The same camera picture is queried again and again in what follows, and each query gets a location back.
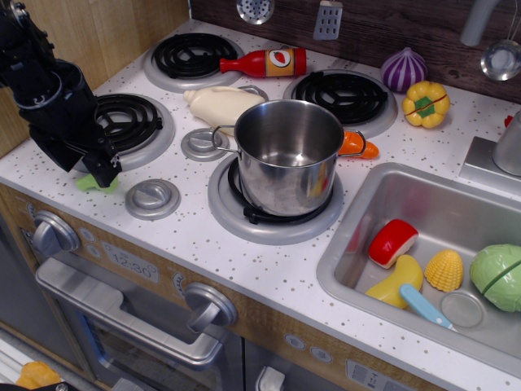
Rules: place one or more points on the yellow toy bell pepper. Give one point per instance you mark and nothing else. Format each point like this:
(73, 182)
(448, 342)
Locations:
(426, 104)

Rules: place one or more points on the back left black burner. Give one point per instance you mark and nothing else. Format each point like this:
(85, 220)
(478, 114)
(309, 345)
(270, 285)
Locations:
(191, 61)

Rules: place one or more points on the grey stovetop knob middle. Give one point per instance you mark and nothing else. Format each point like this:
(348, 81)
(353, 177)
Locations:
(203, 145)

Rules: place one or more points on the grey toy faucet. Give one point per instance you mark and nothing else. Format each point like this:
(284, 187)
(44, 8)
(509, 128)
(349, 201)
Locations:
(477, 21)

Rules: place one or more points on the orange object on floor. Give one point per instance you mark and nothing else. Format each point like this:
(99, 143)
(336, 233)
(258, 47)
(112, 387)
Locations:
(35, 375)

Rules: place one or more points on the blue toy knife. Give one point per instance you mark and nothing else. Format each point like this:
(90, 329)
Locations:
(424, 308)

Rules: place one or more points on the back right black burner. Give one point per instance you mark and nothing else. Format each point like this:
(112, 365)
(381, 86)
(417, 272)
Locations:
(359, 102)

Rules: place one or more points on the front left black burner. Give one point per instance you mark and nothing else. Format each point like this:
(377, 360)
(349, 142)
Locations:
(140, 128)

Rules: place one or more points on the silver sink basin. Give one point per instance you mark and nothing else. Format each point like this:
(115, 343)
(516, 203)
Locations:
(447, 215)

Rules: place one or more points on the yellow toy corn piece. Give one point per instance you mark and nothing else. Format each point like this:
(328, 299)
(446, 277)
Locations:
(445, 271)

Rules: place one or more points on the silver oven door handle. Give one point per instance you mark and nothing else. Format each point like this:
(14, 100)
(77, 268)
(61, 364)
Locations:
(102, 302)

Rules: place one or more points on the hanging silver skimmer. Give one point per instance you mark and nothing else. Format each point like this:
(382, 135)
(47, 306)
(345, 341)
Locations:
(255, 12)

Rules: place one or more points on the grey stovetop knob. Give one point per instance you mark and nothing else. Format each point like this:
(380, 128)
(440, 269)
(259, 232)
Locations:
(152, 199)
(203, 145)

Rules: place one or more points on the green toy broccoli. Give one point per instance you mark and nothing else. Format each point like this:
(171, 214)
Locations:
(88, 183)

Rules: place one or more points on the stainless steel pot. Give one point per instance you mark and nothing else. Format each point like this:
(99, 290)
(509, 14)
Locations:
(287, 152)

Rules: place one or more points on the left silver oven knob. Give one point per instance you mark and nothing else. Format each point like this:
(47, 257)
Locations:
(53, 235)

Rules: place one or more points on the black burner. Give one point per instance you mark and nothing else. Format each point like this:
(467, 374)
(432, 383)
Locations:
(191, 61)
(228, 209)
(359, 102)
(140, 128)

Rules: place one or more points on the front right black burner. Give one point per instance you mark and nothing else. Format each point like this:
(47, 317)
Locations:
(228, 209)

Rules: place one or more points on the silver oven knob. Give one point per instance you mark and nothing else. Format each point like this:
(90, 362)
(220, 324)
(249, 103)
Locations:
(53, 235)
(208, 307)

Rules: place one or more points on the red toy ketchup bottle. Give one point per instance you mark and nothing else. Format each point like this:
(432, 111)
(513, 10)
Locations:
(269, 63)

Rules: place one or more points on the hanging silver ladle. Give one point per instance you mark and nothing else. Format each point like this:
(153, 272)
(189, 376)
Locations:
(501, 60)

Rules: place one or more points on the grey stovetop knob front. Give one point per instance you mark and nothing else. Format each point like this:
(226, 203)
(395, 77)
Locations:
(152, 199)

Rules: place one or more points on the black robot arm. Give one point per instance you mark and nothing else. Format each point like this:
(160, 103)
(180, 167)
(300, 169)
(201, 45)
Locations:
(25, 50)

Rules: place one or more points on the green toy cabbage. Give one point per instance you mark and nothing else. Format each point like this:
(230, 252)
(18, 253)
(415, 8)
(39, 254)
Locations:
(495, 271)

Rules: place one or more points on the yellow toy banana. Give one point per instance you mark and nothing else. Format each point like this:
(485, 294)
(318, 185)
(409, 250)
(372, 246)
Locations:
(406, 271)

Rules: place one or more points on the hanging grey spatula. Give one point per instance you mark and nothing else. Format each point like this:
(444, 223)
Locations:
(327, 23)

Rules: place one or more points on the red toy cheese wedge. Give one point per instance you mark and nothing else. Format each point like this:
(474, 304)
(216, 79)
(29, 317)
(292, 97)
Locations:
(392, 241)

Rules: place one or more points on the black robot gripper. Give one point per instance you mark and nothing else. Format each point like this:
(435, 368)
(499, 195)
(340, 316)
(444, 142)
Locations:
(61, 112)

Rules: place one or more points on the orange toy carrot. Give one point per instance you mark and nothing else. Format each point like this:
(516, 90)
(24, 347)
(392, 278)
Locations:
(355, 145)

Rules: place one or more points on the purple toy onion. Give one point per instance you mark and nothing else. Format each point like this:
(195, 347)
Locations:
(403, 69)

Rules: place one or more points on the right silver oven knob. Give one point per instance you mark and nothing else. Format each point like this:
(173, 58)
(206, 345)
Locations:
(208, 307)

